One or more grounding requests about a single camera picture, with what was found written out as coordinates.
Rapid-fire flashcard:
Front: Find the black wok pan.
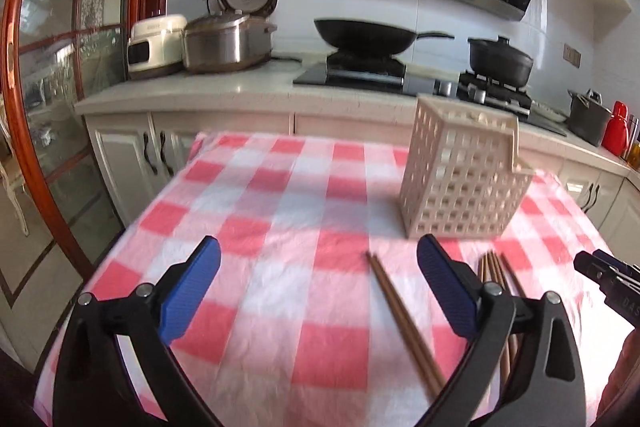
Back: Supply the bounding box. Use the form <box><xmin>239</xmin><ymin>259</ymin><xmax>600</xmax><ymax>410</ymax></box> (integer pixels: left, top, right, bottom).
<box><xmin>314</xmin><ymin>18</ymin><xmax>454</xmax><ymax>57</ymax></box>

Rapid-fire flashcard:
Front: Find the black glass gas stove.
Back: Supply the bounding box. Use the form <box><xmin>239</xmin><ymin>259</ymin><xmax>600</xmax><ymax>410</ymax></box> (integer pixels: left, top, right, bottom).
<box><xmin>293</xmin><ymin>52</ymin><xmax>566</xmax><ymax>136</ymax></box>

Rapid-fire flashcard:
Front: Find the white small kitchen appliance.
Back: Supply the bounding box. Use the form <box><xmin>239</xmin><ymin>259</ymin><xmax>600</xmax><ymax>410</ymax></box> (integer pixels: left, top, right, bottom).
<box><xmin>127</xmin><ymin>14</ymin><xmax>188</xmax><ymax>80</ymax></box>

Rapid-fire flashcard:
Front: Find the red thermos jug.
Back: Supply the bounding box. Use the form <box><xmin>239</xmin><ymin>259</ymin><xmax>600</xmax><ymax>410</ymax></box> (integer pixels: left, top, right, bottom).
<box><xmin>602</xmin><ymin>101</ymin><xmax>629</xmax><ymax>157</ymax></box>

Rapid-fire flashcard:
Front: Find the person's right hand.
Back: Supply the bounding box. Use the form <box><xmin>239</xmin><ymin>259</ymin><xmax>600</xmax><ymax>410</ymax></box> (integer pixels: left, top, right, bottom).
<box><xmin>593</xmin><ymin>329</ymin><xmax>640</xmax><ymax>426</ymax></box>

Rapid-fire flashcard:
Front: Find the steel vacuum flask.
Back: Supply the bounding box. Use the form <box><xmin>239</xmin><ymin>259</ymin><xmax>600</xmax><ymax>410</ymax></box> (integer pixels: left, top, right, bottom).
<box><xmin>623</xmin><ymin>115</ymin><xmax>639</xmax><ymax>159</ymax></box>

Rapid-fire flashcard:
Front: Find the dark grey stock pot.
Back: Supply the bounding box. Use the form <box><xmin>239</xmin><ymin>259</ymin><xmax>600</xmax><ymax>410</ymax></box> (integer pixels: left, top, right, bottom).
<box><xmin>566</xmin><ymin>89</ymin><xmax>612</xmax><ymax>147</ymax></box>

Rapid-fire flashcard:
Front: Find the black lidded casserole pot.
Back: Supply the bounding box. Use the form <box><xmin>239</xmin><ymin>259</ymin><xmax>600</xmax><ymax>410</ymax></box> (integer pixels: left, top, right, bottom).
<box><xmin>468</xmin><ymin>36</ymin><xmax>534</xmax><ymax>89</ymax></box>

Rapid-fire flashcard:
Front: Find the small white dish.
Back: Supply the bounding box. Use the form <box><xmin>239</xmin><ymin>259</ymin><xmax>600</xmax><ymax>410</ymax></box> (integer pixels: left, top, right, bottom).
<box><xmin>530</xmin><ymin>100</ymin><xmax>568</xmax><ymax>124</ymax></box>

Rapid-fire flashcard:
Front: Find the wall power outlet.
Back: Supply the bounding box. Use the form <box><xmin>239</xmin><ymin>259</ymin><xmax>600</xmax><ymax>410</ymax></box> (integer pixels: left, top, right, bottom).
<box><xmin>563</xmin><ymin>43</ymin><xmax>582</xmax><ymax>68</ymax></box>

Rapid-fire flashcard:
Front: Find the red wooden glass door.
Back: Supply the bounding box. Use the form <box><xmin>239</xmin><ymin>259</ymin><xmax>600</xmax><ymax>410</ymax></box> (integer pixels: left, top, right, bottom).
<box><xmin>1</xmin><ymin>0</ymin><xmax>167</xmax><ymax>279</ymax></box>

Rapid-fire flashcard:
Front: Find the oil bottle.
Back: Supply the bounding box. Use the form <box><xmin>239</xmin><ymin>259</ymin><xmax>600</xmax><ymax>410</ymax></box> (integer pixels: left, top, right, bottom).
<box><xmin>627</xmin><ymin>141</ymin><xmax>640</xmax><ymax>171</ymax></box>

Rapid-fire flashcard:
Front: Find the red white checkered tablecloth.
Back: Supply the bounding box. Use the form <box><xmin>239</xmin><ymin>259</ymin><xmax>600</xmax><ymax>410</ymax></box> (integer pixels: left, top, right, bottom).
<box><xmin>34</xmin><ymin>132</ymin><xmax>634</xmax><ymax>426</ymax></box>

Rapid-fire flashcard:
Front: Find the silver open rice cooker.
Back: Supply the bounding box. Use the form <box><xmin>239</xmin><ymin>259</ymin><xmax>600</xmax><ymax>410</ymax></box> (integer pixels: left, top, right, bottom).
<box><xmin>182</xmin><ymin>0</ymin><xmax>278</xmax><ymax>74</ymax></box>

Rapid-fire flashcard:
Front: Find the white perforated utensil basket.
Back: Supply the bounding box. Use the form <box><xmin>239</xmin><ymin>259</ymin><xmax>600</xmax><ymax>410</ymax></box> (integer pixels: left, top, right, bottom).
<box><xmin>399</xmin><ymin>95</ymin><xmax>535</xmax><ymax>239</ymax></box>

